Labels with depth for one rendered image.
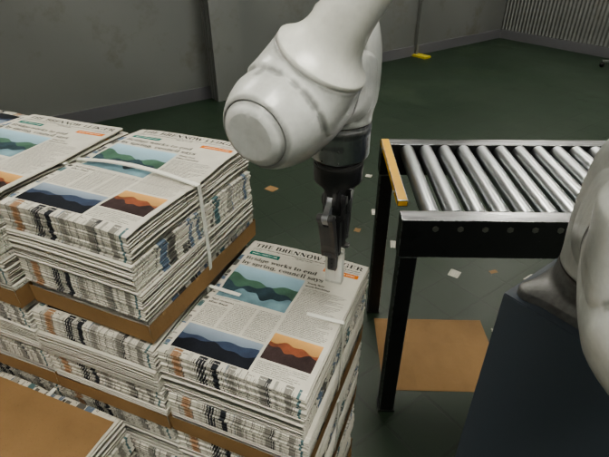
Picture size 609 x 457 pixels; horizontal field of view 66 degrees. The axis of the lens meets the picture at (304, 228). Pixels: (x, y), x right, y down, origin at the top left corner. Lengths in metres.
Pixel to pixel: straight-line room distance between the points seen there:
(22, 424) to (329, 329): 0.66
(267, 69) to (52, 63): 3.98
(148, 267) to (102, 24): 3.75
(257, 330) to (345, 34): 0.57
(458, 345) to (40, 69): 3.67
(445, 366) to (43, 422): 1.40
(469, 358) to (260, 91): 1.71
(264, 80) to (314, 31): 0.07
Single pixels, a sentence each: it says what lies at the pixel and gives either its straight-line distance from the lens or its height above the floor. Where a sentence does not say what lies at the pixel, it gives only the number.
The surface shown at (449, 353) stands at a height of 0.00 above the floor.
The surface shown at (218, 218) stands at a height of 0.96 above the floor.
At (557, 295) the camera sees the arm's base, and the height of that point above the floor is 1.02.
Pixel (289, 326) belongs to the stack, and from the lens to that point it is 0.88.
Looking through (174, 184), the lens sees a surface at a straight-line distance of 0.88.
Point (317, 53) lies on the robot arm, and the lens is 0.47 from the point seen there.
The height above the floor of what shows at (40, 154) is 1.07.
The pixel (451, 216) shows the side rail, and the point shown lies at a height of 0.80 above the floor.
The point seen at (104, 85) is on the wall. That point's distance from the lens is 4.53.
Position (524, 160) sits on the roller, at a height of 0.79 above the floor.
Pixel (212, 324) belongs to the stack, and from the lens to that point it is 0.90.
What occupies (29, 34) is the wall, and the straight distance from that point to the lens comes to 4.36.
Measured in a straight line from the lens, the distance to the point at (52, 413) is 1.17.
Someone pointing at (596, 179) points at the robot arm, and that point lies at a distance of 0.65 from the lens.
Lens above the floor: 1.45
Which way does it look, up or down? 33 degrees down
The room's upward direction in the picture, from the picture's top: straight up
